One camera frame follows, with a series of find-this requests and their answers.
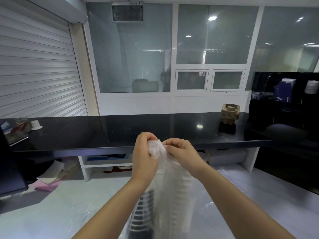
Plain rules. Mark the blue folder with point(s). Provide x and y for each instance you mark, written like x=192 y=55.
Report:
x=107 y=157

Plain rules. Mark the black wrapped cutlery bundle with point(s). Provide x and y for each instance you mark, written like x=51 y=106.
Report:
x=260 y=95

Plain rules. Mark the stack of striped paper cups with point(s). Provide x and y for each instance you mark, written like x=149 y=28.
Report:
x=143 y=211

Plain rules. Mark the person's left forearm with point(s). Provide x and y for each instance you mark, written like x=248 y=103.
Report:
x=112 y=211

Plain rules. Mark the bundle of blue paper packets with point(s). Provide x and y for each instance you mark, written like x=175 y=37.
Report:
x=282 y=93

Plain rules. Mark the grey shutter housing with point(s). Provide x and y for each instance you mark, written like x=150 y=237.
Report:
x=74 y=7

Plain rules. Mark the black monitor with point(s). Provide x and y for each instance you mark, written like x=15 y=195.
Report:
x=10 y=166

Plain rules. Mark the white shelf unit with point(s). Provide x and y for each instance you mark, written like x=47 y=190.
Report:
x=84 y=169

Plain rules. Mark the person's right forearm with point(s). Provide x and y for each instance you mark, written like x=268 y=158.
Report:
x=244 y=206

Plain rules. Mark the grey roller shutter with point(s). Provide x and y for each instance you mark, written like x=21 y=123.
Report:
x=37 y=72

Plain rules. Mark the pink paper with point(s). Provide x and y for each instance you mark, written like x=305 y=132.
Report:
x=48 y=186

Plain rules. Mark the white framed window partition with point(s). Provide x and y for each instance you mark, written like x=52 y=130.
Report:
x=199 y=102

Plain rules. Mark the black acrylic condiment organizer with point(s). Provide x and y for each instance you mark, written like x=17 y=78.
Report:
x=286 y=121

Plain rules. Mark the stack of white paper cups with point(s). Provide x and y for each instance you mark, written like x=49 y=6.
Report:
x=179 y=196

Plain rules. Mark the black glossy bar counter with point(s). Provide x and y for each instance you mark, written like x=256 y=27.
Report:
x=87 y=134

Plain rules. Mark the stack of pulp cup trays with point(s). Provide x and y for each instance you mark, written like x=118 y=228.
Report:
x=231 y=111

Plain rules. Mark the small white container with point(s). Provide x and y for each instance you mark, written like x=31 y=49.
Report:
x=36 y=125

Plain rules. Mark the person's right hand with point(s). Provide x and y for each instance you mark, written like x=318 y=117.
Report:
x=189 y=159

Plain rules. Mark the white counter support panel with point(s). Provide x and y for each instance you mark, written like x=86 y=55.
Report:
x=251 y=159

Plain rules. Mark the large clear plastic bag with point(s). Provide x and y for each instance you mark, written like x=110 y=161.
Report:
x=155 y=149

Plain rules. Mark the person's left hand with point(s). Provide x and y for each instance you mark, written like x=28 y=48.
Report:
x=144 y=164

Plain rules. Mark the white wall mounted appliance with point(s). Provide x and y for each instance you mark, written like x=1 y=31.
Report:
x=127 y=12

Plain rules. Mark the white tape roll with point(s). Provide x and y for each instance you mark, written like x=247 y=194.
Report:
x=124 y=167

